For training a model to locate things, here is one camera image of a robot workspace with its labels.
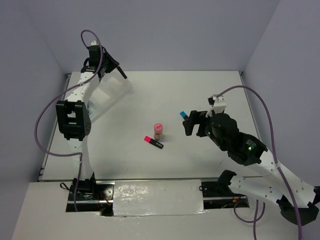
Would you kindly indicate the white three-compartment plastic tray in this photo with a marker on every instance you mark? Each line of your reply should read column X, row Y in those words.
column 112, row 88

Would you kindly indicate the orange highlighter marker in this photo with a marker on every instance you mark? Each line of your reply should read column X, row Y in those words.
column 123, row 74

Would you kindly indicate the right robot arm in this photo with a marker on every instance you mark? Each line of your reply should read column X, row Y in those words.
column 285, row 189

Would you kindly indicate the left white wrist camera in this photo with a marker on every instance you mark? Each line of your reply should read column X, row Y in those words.
column 94, row 43

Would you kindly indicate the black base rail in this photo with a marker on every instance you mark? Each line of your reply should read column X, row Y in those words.
column 102, row 203

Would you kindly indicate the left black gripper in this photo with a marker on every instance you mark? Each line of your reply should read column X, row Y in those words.
column 114, row 63

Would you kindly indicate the blue paint jar with label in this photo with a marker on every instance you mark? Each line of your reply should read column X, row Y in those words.
column 91, row 110

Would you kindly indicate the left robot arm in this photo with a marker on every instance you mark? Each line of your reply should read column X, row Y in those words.
column 73, row 118

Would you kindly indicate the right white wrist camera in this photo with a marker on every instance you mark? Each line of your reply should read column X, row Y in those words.
column 218, row 105

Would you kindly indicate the silver foil cover plate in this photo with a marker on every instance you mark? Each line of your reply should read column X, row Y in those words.
column 157, row 198

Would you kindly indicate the blue highlighter marker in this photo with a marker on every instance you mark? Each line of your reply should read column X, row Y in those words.
column 184, row 115

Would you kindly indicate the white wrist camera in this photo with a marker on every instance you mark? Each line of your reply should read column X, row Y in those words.
column 218, row 105
column 94, row 43

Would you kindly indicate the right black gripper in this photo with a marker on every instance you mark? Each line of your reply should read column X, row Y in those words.
column 195, row 117

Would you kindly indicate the pink glitter jar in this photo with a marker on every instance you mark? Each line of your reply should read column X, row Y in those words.
column 158, row 131

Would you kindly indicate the pink highlighter marker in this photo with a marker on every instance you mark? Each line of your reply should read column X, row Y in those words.
column 153, row 142

